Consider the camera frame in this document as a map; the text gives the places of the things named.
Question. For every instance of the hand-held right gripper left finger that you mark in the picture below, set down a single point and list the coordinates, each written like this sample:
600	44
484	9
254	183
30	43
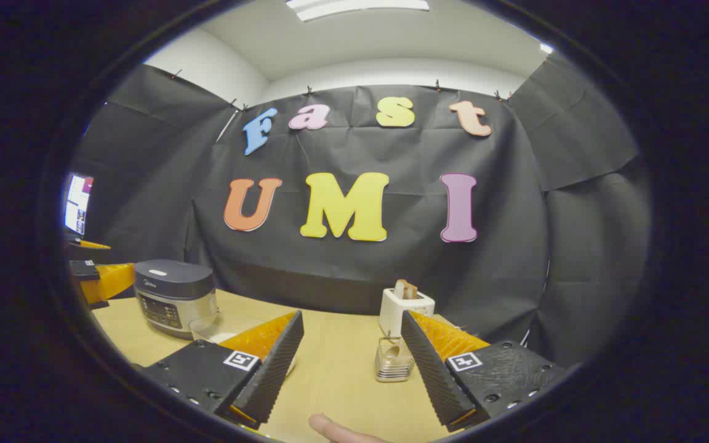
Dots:
274	369

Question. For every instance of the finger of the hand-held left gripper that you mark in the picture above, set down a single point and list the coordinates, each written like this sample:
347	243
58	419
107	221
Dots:
108	280
93	245

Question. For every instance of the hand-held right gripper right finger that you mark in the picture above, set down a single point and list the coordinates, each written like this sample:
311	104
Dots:
431	375

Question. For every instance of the wooden spoon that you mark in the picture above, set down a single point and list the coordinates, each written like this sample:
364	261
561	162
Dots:
393	352

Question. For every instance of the silver black rice cooker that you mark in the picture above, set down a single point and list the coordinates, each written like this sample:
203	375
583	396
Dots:
173	289

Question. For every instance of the computer monitor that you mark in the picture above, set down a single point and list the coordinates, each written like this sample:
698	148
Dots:
77	203

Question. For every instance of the white toaster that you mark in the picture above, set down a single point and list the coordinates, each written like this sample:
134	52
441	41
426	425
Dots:
394	314

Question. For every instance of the clear plastic tray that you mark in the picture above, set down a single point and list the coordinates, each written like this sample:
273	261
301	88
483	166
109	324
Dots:
207	326

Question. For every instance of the toasted bread slice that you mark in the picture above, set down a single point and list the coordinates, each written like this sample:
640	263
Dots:
405	289

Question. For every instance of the black backdrop cloth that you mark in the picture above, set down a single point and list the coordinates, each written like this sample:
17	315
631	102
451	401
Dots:
391	271

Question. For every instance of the ceiling light panel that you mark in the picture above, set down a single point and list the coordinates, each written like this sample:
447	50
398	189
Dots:
354	7

